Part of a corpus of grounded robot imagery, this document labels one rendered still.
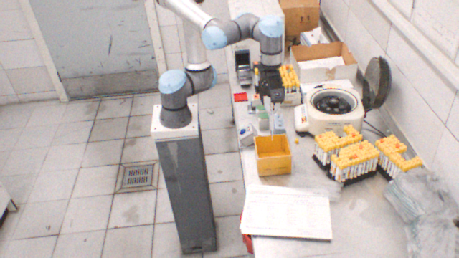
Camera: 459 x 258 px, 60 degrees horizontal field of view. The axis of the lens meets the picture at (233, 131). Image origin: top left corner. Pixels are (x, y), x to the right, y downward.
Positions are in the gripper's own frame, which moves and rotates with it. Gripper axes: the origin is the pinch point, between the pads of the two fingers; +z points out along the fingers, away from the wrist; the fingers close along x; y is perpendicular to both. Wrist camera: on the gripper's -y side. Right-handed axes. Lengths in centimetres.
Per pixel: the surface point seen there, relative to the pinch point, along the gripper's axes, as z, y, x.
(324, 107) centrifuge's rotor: 15.2, 20.6, -25.7
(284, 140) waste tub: 18.5, 5.2, -5.7
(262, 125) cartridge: 22.5, 21.4, 1.4
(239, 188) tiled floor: 113, 68, 13
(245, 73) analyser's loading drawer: 20, 63, 5
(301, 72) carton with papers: 12, 46, -21
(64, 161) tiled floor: 114, 114, 144
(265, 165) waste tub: 19.7, -7.5, 3.6
